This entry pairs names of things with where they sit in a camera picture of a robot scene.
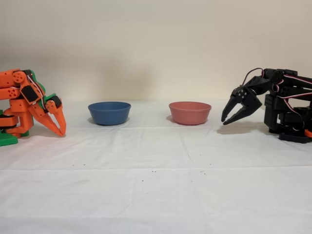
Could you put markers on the green robot base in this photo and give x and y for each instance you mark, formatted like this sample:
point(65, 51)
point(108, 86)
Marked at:
point(8, 141)

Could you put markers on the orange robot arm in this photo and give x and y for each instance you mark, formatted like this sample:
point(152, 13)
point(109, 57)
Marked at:
point(9, 93)

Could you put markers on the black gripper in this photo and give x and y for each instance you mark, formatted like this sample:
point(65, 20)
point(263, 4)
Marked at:
point(249, 100)

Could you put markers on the blue bowl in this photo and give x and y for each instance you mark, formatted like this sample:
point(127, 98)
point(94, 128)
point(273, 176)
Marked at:
point(109, 114)

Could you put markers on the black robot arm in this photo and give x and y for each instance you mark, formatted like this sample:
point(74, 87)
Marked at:
point(275, 107)

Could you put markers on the pink bowl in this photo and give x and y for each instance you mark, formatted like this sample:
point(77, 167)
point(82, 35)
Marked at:
point(190, 114)

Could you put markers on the white tablecloth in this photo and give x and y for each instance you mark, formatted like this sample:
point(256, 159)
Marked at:
point(122, 195)

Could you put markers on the orange green gripper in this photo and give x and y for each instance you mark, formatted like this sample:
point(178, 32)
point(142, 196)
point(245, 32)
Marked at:
point(51, 108)

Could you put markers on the small orange clamp piece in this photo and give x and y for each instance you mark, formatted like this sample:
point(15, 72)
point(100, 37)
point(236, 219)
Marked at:
point(309, 133)

